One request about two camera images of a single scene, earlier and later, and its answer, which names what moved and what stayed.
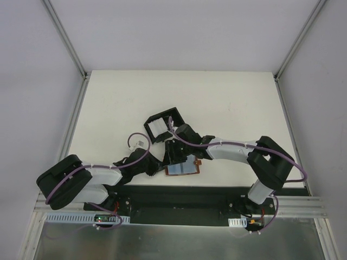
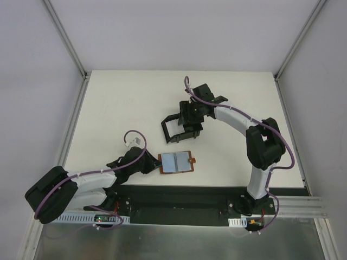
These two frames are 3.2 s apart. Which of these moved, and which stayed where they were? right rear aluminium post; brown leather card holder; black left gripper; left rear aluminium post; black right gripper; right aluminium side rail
Moved: black right gripper; brown leather card holder
Stayed: left rear aluminium post; right rear aluminium post; right aluminium side rail; black left gripper
